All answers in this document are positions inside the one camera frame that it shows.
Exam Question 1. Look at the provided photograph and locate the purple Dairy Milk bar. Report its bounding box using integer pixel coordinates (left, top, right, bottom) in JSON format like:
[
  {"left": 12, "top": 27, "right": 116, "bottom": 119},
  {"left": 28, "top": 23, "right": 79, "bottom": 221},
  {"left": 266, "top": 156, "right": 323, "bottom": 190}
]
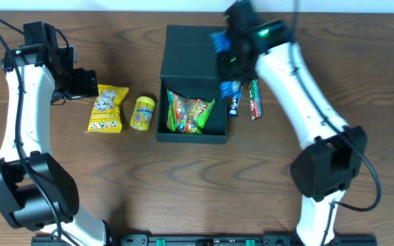
[{"left": 228, "top": 81, "right": 243, "bottom": 118}]

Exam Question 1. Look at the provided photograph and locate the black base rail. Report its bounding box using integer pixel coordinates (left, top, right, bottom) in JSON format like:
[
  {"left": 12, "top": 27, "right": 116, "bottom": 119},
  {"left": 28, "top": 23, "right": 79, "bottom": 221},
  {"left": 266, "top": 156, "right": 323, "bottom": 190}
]
[{"left": 31, "top": 234, "right": 378, "bottom": 246}]

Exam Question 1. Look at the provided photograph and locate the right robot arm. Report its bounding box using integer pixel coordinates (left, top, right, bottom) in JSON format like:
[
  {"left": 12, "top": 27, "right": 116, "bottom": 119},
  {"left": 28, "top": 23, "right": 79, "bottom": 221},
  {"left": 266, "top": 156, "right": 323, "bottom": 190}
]
[{"left": 212, "top": 1, "right": 367, "bottom": 245}]

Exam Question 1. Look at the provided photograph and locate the green Milo wafer bar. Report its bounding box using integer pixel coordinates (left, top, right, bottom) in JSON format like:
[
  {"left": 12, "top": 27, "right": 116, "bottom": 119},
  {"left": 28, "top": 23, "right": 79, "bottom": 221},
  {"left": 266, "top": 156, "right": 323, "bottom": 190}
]
[{"left": 248, "top": 79, "right": 263, "bottom": 121}]

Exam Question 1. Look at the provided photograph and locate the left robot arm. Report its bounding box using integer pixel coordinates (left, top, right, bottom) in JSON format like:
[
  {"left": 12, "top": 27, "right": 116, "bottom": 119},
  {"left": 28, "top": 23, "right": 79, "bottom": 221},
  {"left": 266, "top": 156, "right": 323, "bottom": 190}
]
[{"left": 0, "top": 22, "right": 108, "bottom": 245}]

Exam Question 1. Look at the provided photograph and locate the blue Oreo cookie pack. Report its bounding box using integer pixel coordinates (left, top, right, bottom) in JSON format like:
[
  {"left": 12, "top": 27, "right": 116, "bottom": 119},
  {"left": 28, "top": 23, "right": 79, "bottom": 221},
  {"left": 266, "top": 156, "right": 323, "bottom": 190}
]
[{"left": 210, "top": 32, "right": 241, "bottom": 98}]

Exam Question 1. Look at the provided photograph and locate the dark green gift box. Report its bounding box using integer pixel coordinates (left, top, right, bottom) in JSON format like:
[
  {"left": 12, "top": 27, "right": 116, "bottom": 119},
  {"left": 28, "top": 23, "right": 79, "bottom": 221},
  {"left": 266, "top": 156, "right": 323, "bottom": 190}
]
[{"left": 156, "top": 25, "right": 228, "bottom": 144}]

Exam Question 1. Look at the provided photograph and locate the Haribo gummy candy bag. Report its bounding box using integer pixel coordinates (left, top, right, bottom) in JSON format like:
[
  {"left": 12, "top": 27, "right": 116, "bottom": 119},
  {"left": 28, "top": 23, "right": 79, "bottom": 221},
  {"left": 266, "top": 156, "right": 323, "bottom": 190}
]
[{"left": 166, "top": 90, "right": 216, "bottom": 135}]

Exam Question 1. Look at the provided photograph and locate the yellow Mentos gum bottle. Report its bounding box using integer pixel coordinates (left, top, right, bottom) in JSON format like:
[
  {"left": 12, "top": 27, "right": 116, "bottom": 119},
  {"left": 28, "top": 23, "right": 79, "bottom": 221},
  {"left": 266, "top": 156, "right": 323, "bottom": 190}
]
[{"left": 130, "top": 96, "right": 155, "bottom": 131}]

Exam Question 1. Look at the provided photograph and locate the yellow seed snack bag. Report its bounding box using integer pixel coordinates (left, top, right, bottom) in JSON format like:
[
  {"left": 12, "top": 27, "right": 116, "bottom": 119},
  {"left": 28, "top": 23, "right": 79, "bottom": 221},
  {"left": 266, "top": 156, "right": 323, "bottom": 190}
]
[{"left": 87, "top": 85, "right": 129, "bottom": 133}]

